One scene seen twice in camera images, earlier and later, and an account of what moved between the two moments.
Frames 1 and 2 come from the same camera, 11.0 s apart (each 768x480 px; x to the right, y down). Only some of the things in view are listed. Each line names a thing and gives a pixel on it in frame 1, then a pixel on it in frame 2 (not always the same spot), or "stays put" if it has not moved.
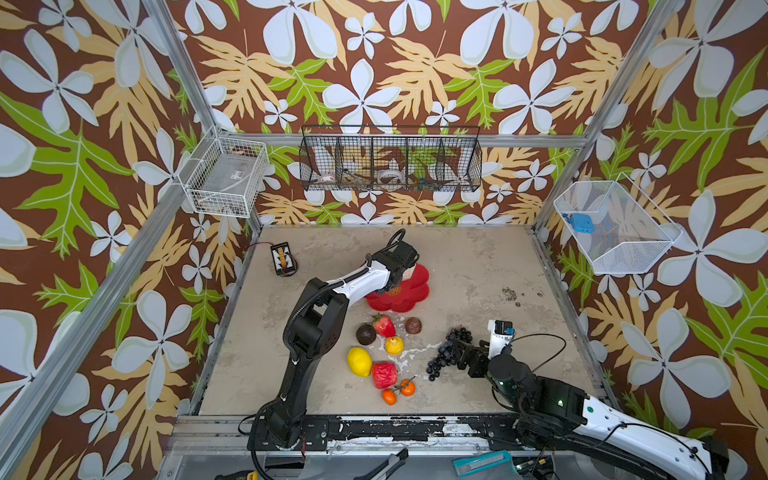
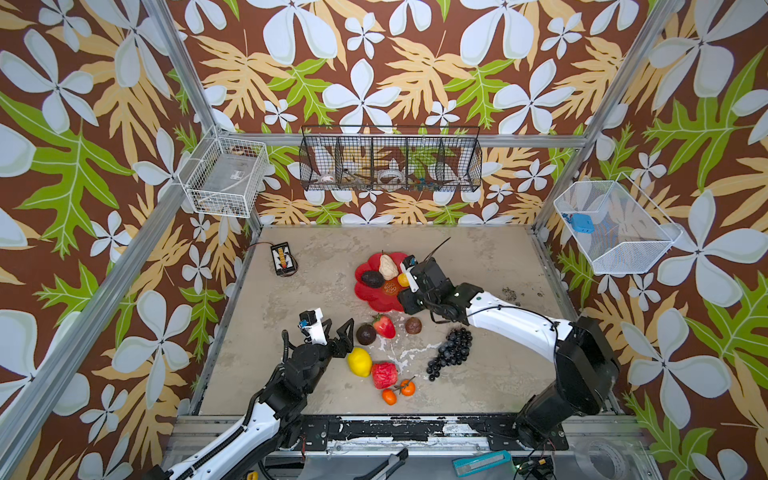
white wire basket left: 224,175 stays put
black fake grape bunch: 447,352 stays put
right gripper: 472,358 -> 424,274
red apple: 384,374 stays put
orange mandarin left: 389,397 stays put
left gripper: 384,257 -> 345,344
